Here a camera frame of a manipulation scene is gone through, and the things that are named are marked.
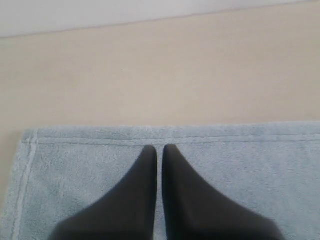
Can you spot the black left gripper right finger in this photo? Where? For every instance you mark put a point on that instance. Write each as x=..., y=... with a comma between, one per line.
x=194, y=210

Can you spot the light blue fluffy towel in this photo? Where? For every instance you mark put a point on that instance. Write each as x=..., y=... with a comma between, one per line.
x=272, y=169

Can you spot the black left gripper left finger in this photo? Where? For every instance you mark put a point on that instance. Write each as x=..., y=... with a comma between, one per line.
x=126, y=212

